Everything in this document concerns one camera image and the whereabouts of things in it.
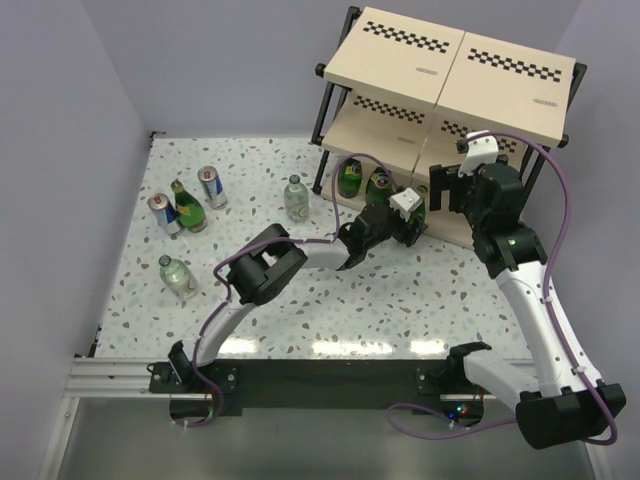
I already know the green bottle on shelf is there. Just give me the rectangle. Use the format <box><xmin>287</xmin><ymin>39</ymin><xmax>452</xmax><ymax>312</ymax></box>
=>
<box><xmin>337</xmin><ymin>158</ymin><xmax>362</xmax><ymax>199</ymax></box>

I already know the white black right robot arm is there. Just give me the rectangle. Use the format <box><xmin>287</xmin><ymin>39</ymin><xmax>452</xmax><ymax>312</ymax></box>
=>
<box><xmin>429</xmin><ymin>163</ymin><xmax>626</xmax><ymax>450</ymax></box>

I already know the clear bottle green cap left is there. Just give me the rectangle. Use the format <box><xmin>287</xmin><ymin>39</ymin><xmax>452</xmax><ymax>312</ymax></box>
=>
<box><xmin>158</xmin><ymin>255</ymin><xmax>198</xmax><ymax>300</ymax></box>

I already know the silver blue can back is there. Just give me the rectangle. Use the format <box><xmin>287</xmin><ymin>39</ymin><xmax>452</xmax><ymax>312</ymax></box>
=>
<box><xmin>197</xmin><ymin>165</ymin><xmax>228</xmax><ymax>209</ymax></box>

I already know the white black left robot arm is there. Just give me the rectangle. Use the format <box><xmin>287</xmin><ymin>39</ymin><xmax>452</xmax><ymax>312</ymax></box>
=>
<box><xmin>168</xmin><ymin>198</ymin><xmax>425</xmax><ymax>392</ymax></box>

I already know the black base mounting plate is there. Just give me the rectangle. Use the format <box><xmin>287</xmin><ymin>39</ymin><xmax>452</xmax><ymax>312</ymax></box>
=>
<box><xmin>147</xmin><ymin>359</ymin><xmax>487</xmax><ymax>427</ymax></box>

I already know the clear bottle green cap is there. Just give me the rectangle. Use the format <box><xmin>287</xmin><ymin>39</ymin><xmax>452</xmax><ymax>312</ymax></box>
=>
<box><xmin>158</xmin><ymin>255</ymin><xmax>198</xmax><ymax>300</ymax></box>
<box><xmin>284</xmin><ymin>175</ymin><xmax>309</xmax><ymax>223</ymax></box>

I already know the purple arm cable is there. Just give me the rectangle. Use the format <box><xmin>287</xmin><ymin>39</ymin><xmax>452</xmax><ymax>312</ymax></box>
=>
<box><xmin>387</xmin><ymin>130</ymin><xmax>619</xmax><ymax>445</ymax></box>
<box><xmin>184</xmin><ymin>152</ymin><xmax>401</xmax><ymax>431</ymax></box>

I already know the beige three-tier shelf unit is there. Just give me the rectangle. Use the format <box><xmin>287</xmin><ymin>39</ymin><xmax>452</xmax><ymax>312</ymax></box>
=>
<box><xmin>310</xmin><ymin>5</ymin><xmax>588</xmax><ymax>251</ymax></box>

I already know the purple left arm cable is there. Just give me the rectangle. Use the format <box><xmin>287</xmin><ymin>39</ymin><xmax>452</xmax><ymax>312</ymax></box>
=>
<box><xmin>184</xmin><ymin>152</ymin><xmax>401</xmax><ymax>431</ymax></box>

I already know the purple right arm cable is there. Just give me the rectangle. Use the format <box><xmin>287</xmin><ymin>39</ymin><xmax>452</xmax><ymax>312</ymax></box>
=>
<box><xmin>387</xmin><ymin>130</ymin><xmax>619</xmax><ymax>445</ymax></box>

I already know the silver blue can front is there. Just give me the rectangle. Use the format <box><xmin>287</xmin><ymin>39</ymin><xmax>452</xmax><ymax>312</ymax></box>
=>
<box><xmin>147</xmin><ymin>193</ymin><xmax>183</xmax><ymax>235</ymax></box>

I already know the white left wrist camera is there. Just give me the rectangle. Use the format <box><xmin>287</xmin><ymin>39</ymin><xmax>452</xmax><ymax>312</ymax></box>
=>
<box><xmin>389</xmin><ymin>188</ymin><xmax>421</xmax><ymax>214</ymax></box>

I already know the silver blue can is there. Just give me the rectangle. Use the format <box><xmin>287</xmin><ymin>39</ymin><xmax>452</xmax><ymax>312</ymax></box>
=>
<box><xmin>147</xmin><ymin>193</ymin><xmax>183</xmax><ymax>235</ymax></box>
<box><xmin>197</xmin><ymin>165</ymin><xmax>228</xmax><ymax>209</ymax></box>

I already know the clear bottle green cap centre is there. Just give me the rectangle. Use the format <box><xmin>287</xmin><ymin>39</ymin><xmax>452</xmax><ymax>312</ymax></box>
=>
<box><xmin>284</xmin><ymin>175</ymin><xmax>309</xmax><ymax>223</ymax></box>

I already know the green Perrier bottle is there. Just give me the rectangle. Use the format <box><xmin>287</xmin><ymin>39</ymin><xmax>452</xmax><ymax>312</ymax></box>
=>
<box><xmin>365</xmin><ymin>167</ymin><xmax>394</xmax><ymax>205</ymax></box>
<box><xmin>408</xmin><ymin>184</ymin><xmax>428</xmax><ymax>232</ymax></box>
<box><xmin>170</xmin><ymin>179</ymin><xmax>207</xmax><ymax>233</ymax></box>

